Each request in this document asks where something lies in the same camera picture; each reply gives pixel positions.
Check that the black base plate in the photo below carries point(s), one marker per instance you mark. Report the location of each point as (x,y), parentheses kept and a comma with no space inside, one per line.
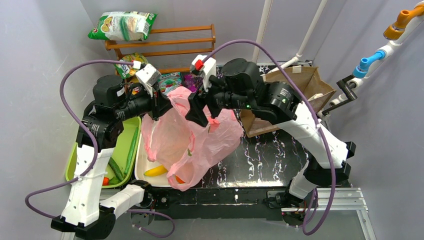
(222,202)

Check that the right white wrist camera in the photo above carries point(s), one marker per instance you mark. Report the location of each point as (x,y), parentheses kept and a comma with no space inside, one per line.
(204,66)

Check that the yellow Lays chips bag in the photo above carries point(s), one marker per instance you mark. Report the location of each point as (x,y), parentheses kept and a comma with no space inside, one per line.
(133,80)

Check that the lower left yellow banana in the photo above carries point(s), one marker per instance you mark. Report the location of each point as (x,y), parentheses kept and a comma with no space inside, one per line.
(155,171)

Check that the black pipe clamp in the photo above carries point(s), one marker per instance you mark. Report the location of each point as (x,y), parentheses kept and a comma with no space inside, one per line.
(347,89)

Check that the white rectangular tray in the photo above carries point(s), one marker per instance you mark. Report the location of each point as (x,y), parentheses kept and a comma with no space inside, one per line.
(155,151)

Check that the white PVC pipe frame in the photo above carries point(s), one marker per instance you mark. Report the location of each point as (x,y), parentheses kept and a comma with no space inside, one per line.
(390,48)

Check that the green white chips bag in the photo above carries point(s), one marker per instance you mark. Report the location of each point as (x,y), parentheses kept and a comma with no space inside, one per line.
(124,26)

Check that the orange fruit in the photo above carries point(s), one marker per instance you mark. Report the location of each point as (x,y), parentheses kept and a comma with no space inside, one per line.
(179,180)

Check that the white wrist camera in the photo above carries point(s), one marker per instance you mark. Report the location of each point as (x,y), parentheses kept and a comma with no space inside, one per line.
(147,75)
(204,66)

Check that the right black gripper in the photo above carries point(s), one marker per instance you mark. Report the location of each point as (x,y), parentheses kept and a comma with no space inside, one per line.
(205,100)

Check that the green yellow snack bag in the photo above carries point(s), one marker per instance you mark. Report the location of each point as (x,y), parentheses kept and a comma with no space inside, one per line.
(127,71)

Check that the wooden shelf rack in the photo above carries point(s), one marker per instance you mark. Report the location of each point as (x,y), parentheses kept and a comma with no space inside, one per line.
(169,49)

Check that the small red tomato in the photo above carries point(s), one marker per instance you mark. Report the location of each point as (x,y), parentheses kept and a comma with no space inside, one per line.
(106,181)

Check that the long green cucumber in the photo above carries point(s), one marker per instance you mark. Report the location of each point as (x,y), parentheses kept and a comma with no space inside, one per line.
(131,151)

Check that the pink plastic grocery bag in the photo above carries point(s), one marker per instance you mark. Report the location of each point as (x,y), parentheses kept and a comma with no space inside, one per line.
(199,148)

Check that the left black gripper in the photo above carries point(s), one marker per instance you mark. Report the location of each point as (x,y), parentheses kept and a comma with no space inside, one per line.
(157,105)

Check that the purple grape candy packet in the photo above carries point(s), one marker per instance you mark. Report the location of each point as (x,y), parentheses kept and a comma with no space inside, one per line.
(192,82)

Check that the orange pipe valve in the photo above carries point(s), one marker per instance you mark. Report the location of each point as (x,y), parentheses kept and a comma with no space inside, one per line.
(395,30)

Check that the teal candy packet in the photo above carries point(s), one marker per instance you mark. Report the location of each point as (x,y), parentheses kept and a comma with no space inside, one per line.
(170,81)

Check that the brown burlap tote bag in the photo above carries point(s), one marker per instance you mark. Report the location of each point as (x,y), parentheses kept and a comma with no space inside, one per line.
(308,80)

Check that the blue pipe valve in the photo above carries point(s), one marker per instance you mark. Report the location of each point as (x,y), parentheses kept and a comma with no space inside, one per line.
(363,67)

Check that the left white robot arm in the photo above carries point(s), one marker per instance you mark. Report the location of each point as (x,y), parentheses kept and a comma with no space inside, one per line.
(85,214)

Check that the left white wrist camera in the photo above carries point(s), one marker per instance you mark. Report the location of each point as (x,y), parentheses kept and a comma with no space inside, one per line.
(147,75)

